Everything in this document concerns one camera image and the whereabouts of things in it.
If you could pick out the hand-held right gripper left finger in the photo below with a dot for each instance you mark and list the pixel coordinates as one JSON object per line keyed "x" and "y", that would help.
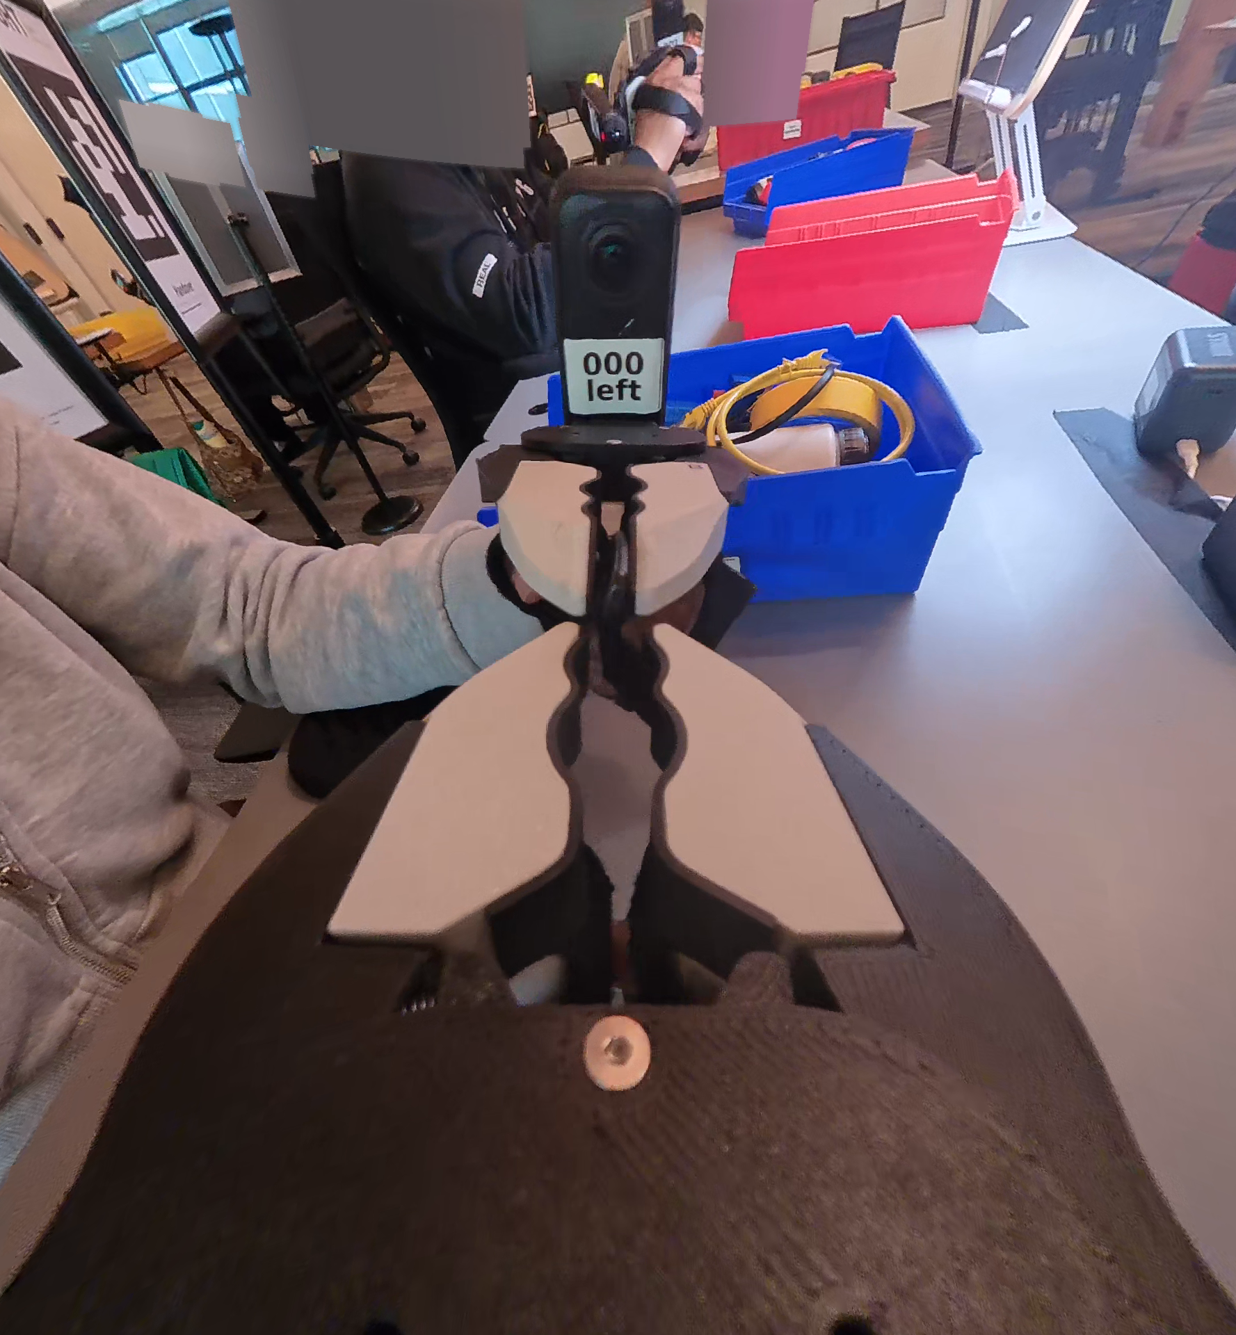
{"x": 472, "y": 814}

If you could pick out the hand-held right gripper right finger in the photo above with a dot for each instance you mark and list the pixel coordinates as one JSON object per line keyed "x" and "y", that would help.
{"x": 763, "y": 814}

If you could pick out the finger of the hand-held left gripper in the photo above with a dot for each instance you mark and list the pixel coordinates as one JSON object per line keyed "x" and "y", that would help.
{"x": 545, "y": 531}
{"x": 682, "y": 521}

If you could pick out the person's left forearm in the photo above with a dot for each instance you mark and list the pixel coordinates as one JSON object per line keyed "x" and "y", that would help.
{"x": 263, "y": 583}

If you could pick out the grey desk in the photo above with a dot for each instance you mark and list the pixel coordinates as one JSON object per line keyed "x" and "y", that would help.
{"x": 1046, "y": 834}

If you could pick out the person's left hand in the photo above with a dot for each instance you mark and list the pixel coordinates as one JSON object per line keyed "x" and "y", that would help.
{"x": 528, "y": 606}

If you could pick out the white cylindrical tool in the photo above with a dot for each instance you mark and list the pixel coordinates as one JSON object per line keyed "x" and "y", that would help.
{"x": 795, "y": 447}

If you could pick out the blue plastic bin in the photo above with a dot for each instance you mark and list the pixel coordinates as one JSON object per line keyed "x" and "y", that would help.
{"x": 837, "y": 521}
{"x": 837, "y": 166}

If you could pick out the yellow tape roll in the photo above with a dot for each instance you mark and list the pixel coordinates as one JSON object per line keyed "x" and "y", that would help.
{"x": 837, "y": 402}

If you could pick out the red plastic bin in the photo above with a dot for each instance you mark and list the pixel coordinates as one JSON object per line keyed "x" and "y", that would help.
{"x": 858, "y": 281}
{"x": 847, "y": 109}

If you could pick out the black office chair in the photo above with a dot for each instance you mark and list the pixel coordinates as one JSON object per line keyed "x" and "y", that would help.
{"x": 336, "y": 343}

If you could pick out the woven bag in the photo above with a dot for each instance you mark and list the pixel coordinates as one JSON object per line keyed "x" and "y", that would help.
{"x": 224, "y": 453}

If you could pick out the floor stand with grey board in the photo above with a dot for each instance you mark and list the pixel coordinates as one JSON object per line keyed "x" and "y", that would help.
{"x": 247, "y": 251}

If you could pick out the green bag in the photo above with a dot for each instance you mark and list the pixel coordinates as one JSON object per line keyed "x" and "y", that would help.
{"x": 169, "y": 479}

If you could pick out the small black tape patch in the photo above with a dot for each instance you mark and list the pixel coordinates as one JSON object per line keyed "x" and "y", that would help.
{"x": 1002, "y": 316}

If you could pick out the white tablet stand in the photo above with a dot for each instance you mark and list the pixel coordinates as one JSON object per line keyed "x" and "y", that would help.
{"x": 1030, "y": 176}

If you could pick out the wide black tape patch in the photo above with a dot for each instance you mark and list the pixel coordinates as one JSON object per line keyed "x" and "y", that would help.
{"x": 1150, "y": 500}

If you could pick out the framed black white marker poster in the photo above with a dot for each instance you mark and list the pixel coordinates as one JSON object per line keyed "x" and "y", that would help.
{"x": 12, "y": 366}
{"x": 85, "y": 134}

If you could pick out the red base block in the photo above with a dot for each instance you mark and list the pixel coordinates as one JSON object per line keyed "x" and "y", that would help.
{"x": 1203, "y": 277}

